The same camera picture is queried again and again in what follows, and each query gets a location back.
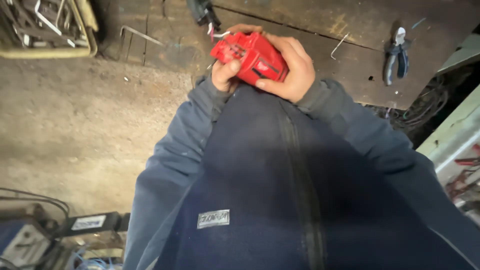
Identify person's right hand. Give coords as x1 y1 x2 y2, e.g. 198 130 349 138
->
226 24 316 104

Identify person's left hand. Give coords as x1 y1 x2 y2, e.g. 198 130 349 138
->
211 59 242 93

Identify red power tool housing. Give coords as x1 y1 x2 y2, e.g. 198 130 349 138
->
209 31 290 87

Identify small metal hex key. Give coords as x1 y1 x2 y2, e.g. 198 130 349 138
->
330 32 350 60

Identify long bent metal rod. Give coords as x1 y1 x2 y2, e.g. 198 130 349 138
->
119 25 166 47

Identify person's navy zip jacket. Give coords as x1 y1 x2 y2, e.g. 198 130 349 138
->
152 83 480 270

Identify pale green shelf with tools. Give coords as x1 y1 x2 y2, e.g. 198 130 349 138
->
415 33 480 227

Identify yellow crate of metal tools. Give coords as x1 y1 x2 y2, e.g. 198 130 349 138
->
0 0 99 59

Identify black plug with wires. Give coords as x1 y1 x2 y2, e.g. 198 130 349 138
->
186 0 223 34

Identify blue-handled pliers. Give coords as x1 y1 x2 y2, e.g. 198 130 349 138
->
382 26 412 86

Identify tangle of dark cables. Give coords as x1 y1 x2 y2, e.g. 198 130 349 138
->
369 75 451 132

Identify black cable loop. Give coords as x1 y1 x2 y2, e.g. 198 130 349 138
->
0 187 71 220

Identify bundle of blue wires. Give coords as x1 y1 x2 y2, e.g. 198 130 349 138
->
65 245 125 270

